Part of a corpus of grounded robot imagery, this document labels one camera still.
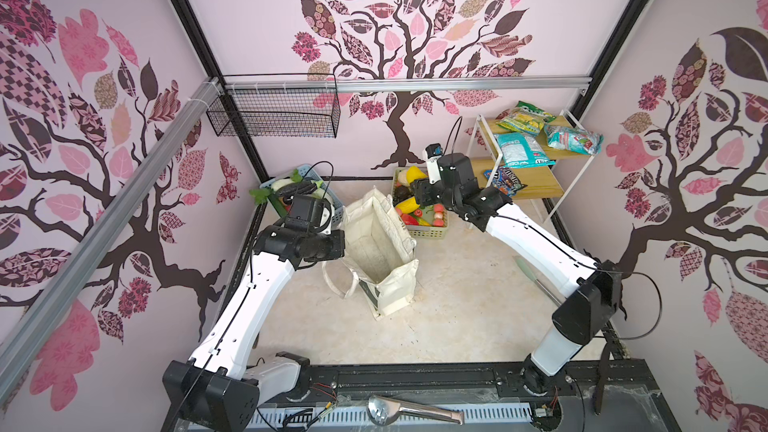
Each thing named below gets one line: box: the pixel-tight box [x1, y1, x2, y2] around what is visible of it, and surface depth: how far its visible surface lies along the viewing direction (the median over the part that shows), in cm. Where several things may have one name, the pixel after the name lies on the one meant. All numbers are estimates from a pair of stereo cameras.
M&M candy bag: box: [484, 166, 528, 197], surface depth 97 cm
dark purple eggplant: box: [276, 181, 317, 197], surface depth 109 cm
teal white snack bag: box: [494, 132, 556, 169], surface depth 79 cm
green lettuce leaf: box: [249, 187, 274, 205], surface depth 102 cm
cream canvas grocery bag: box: [322, 186, 419, 320], surface depth 85 cm
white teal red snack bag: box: [544, 125, 604, 155], surface depth 79 cm
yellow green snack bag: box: [495, 100, 556, 135], surface depth 89 cm
